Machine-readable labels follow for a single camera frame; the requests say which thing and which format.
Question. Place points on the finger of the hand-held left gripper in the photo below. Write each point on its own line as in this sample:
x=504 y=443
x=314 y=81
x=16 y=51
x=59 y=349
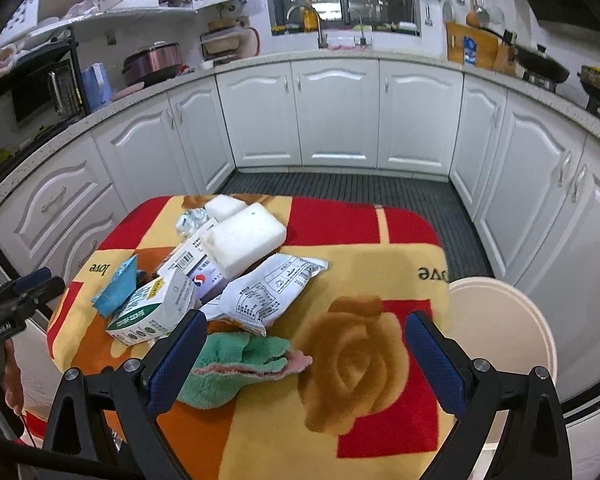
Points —
x=32 y=277
x=47 y=289

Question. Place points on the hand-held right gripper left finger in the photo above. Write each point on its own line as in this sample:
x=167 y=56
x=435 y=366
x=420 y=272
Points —
x=177 y=360

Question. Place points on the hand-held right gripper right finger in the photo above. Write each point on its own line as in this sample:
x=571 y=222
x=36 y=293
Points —
x=437 y=365

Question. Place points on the green white carton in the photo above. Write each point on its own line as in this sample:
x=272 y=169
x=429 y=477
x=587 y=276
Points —
x=140 y=317

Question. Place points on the blue packet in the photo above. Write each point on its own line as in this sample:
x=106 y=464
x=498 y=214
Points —
x=115 y=285

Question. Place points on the beige plastic bin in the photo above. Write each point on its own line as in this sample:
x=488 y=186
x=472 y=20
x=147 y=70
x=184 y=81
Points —
x=500 y=330

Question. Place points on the medicine box red blue logo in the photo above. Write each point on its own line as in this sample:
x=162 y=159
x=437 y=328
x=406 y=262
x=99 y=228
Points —
x=206 y=281

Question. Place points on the white barcode medicine box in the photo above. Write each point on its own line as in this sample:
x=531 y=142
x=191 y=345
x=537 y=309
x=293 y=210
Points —
x=184 y=258

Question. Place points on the large white foam block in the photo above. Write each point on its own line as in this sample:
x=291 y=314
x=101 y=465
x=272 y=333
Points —
x=245 y=237

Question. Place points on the person's left hand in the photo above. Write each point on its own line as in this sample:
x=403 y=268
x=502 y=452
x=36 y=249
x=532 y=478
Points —
x=14 y=377

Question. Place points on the green towel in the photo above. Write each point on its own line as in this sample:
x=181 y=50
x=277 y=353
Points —
x=240 y=355

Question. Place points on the white printed plastic wrapper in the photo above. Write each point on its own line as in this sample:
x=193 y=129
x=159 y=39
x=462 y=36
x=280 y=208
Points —
x=260 y=295

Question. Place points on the rose printed blanket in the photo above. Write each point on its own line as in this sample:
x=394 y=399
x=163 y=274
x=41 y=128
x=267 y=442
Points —
x=360 y=270

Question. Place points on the crumpled clear plastic wrapper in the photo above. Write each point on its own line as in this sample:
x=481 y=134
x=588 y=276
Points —
x=190 y=221

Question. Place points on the small white foam block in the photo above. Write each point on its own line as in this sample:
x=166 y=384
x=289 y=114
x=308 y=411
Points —
x=225 y=207

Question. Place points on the black microwave oven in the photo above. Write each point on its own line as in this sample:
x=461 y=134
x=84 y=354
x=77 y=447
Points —
x=35 y=92

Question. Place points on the dark ribbed floor mat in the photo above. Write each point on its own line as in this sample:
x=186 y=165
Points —
x=355 y=190

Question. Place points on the blue bag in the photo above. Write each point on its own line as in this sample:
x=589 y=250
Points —
x=96 y=87

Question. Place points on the row of white cabinet doors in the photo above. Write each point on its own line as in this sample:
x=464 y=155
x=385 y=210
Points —
x=340 y=110

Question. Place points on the knife block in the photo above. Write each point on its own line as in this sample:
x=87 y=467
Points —
x=509 y=55

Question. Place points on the wooden cutting board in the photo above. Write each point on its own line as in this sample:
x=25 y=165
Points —
x=472 y=47

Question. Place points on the black wok with lid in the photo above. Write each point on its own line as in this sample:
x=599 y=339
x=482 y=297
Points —
x=542 y=62

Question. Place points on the small chrome faucet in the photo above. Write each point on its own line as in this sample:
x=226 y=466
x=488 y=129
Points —
x=362 y=35

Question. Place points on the tall chrome faucet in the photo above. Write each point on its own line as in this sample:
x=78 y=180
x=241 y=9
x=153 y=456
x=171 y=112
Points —
x=322 y=30

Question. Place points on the metal hanging strainer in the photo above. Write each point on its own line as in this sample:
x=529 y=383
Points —
x=490 y=10

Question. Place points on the yellow bottle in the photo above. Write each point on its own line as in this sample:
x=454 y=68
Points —
x=311 y=19

